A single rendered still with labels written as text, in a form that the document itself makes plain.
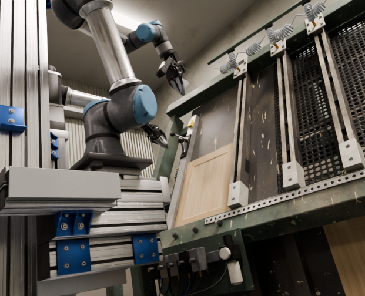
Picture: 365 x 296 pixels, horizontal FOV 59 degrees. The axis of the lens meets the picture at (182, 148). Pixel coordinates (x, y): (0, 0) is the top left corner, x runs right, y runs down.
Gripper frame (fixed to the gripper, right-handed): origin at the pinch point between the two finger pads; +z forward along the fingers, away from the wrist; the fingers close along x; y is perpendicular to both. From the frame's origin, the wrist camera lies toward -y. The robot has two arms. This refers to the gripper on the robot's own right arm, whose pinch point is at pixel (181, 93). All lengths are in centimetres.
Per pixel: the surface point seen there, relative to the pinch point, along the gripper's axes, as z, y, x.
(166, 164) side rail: 36, 25, 69
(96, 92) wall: -84, 184, 374
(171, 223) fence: 59, -18, 31
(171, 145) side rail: 27, 40, 74
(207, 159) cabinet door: 39, 21, 26
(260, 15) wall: -62, 303, 113
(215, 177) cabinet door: 47, 10, 14
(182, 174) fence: 42, 10, 40
